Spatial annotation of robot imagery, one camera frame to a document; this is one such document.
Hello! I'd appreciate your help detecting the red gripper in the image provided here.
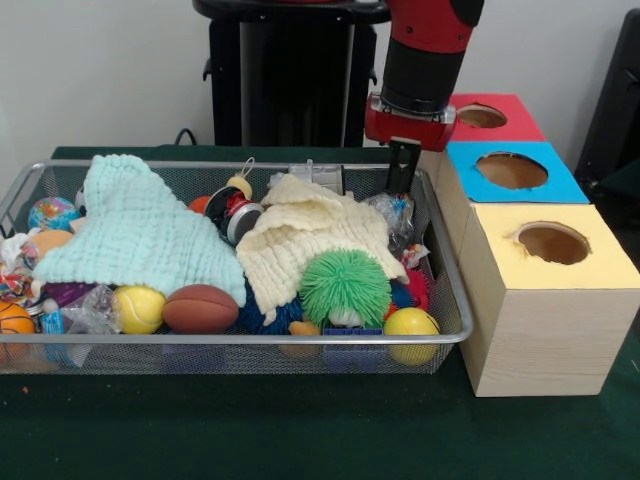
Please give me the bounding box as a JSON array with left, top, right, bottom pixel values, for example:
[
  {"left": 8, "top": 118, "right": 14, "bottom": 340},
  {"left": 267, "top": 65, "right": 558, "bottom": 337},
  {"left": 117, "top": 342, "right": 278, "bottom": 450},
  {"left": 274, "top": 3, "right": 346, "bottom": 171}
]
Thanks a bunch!
[{"left": 363, "top": 92, "right": 459, "bottom": 194}]

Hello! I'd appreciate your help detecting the cream waffle cloth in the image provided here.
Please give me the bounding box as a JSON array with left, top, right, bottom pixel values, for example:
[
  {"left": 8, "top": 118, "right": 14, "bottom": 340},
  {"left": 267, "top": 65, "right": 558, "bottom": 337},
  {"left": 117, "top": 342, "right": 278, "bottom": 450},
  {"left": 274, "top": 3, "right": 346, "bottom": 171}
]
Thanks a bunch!
[{"left": 234, "top": 173, "right": 410, "bottom": 327}]

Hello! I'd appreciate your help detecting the wooden box with three holes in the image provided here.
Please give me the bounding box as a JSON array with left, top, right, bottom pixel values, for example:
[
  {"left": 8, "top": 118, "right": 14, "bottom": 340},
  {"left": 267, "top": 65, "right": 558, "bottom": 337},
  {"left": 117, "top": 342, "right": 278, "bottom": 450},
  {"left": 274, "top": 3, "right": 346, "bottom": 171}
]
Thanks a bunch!
[{"left": 419, "top": 92, "right": 640, "bottom": 399}]

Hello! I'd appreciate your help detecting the green spiky rubber ball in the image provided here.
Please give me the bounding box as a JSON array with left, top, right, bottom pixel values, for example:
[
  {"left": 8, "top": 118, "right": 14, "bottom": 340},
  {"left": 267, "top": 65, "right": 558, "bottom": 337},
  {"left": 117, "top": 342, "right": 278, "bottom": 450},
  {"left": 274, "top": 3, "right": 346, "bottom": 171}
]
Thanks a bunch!
[{"left": 298, "top": 249, "right": 392, "bottom": 329}]

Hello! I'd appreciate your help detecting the yellow smiley foam ball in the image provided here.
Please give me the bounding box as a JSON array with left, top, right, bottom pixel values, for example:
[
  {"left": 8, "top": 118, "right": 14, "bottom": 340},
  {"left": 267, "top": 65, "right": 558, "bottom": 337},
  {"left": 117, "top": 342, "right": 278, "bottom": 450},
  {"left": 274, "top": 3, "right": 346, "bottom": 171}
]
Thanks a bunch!
[{"left": 383, "top": 306, "right": 441, "bottom": 366}]

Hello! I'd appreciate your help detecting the black and red can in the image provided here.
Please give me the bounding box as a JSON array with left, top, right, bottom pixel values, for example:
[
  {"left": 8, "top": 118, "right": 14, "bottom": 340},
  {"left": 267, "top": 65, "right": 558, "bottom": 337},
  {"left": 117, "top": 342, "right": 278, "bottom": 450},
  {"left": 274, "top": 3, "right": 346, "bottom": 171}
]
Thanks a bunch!
[{"left": 205, "top": 183, "right": 265, "bottom": 246}]

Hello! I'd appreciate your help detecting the black upright panel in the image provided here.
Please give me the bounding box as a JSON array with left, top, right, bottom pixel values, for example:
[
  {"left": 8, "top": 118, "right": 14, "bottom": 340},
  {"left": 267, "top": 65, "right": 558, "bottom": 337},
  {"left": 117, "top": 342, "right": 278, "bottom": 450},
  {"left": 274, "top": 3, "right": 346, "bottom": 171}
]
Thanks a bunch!
[{"left": 573, "top": 8, "right": 640, "bottom": 236}]

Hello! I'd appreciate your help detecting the brown toy football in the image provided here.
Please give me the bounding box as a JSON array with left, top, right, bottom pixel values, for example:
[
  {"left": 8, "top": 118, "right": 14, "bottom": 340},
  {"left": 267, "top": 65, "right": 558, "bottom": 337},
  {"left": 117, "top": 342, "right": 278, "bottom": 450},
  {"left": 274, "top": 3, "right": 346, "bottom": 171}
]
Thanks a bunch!
[{"left": 162, "top": 283, "right": 240, "bottom": 335}]

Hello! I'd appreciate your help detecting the mint green waffle cloth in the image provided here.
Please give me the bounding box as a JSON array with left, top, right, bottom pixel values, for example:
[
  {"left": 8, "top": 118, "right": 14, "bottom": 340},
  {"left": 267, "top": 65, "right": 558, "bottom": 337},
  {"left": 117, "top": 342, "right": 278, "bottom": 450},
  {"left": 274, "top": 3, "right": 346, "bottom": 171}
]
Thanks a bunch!
[{"left": 32, "top": 153, "right": 247, "bottom": 307}]

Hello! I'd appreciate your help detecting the dark green table cloth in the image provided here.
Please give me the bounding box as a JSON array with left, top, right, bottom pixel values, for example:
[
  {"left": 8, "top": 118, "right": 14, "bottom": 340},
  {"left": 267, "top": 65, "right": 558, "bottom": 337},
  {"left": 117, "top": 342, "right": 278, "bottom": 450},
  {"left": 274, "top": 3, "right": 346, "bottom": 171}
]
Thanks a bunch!
[{"left": 0, "top": 144, "right": 640, "bottom": 480}]

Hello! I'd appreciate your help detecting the yellow tennis ball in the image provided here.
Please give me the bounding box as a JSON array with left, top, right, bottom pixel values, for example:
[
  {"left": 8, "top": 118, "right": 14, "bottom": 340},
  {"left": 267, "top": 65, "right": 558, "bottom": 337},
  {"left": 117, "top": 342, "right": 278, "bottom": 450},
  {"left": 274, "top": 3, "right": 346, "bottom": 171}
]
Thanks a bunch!
[{"left": 112, "top": 284, "right": 167, "bottom": 335}]

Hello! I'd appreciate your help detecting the globe print foam ball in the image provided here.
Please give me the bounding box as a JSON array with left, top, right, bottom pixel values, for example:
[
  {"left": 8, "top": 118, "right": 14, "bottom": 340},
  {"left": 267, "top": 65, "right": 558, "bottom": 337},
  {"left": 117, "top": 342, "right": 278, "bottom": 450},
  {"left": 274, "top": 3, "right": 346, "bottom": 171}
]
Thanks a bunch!
[{"left": 27, "top": 196, "right": 81, "bottom": 232}]

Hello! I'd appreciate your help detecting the orange toy basketball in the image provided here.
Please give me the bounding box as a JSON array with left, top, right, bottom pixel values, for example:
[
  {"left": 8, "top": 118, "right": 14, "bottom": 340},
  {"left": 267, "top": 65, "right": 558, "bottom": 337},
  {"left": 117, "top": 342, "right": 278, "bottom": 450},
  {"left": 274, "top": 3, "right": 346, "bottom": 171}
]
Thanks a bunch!
[{"left": 0, "top": 299, "right": 37, "bottom": 362}]

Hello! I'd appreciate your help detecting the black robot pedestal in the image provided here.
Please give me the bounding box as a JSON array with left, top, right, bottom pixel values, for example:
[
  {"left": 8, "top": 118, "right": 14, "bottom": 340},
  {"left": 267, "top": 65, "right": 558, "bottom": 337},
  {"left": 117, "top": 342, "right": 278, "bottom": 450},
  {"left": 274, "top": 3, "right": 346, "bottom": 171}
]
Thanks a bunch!
[{"left": 192, "top": 0, "right": 394, "bottom": 148}]

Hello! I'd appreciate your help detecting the silver wire mesh bin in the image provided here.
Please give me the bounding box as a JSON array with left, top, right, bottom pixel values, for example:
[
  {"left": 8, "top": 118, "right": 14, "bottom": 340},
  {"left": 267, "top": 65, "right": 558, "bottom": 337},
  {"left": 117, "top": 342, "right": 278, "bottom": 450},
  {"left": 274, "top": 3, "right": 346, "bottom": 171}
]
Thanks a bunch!
[{"left": 0, "top": 158, "right": 474, "bottom": 376}]

